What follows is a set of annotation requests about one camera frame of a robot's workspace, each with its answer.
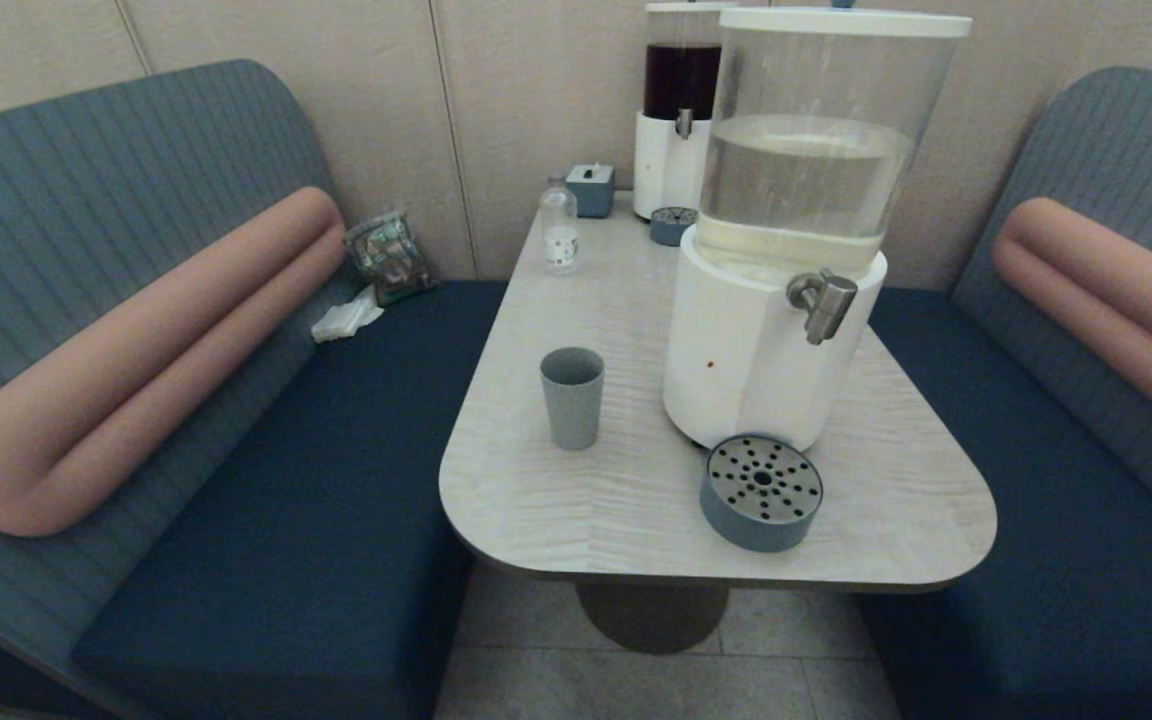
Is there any grey plastic cup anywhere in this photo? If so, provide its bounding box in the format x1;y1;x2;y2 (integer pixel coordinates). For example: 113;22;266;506
539;346;606;452

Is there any white clear water dispenser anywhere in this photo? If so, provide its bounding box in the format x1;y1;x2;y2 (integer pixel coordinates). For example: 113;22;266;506
662;5;973;451

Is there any clear plastic bottle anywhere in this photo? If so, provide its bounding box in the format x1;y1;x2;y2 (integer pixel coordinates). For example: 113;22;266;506
539;175;579;277

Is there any small blue drip tray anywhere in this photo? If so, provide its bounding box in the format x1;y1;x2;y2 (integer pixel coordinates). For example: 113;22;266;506
649;205;700;248

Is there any grey-blue tissue box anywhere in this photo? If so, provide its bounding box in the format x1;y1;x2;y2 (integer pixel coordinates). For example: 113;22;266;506
565;163;616;219

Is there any green snack bag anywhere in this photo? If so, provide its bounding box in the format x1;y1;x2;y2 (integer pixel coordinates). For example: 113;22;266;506
344;209;437;307

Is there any white dark drink dispenser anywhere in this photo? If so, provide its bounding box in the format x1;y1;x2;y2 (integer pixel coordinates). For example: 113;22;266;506
632;0;727;222

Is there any large blue perforated drip tray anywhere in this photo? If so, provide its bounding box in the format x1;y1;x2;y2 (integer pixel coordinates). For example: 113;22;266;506
700;433;825;554

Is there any white folded napkin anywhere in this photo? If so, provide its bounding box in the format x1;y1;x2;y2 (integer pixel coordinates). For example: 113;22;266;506
310;285;385;344

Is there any blue upholstered bench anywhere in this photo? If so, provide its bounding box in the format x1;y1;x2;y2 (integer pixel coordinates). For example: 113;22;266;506
0;58;509;720
861;66;1152;720

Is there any pink bolster cushion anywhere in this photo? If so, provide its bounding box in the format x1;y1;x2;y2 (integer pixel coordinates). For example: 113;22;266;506
0;186;348;539
992;197;1152;453

